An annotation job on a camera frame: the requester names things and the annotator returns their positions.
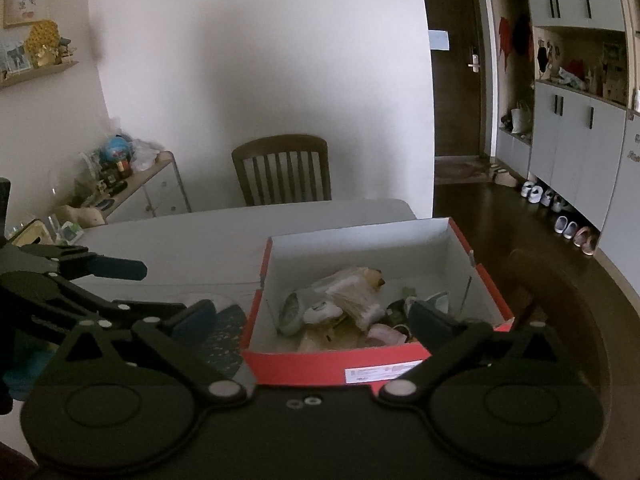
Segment black snack bag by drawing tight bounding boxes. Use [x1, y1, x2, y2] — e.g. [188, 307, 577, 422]
[382, 298, 413, 328]

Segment bag of cotton swabs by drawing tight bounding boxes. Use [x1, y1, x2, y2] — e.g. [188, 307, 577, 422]
[311, 266, 385, 332]

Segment orange sponge pad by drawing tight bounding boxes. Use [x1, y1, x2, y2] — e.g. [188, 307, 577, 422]
[297, 327, 360, 353]

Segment white sideboard cabinet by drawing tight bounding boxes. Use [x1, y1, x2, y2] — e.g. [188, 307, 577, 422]
[98, 151, 192, 223]

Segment blue globe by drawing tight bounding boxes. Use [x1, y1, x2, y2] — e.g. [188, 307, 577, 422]
[100, 136, 132, 165]

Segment red cardboard shoe box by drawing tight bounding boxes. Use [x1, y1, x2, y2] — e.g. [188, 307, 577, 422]
[241, 218, 513, 386]

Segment dark wooden chair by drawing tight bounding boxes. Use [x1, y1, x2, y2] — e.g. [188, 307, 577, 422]
[231, 133, 332, 207]

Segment dark entrance door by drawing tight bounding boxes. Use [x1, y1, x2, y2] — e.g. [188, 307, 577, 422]
[424, 0, 490, 159]

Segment wall shelf with decor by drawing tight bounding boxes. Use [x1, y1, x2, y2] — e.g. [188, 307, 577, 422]
[1, 0, 77, 89]

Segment white wall cabinets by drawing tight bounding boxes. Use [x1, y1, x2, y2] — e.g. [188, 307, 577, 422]
[482, 0, 640, 281]

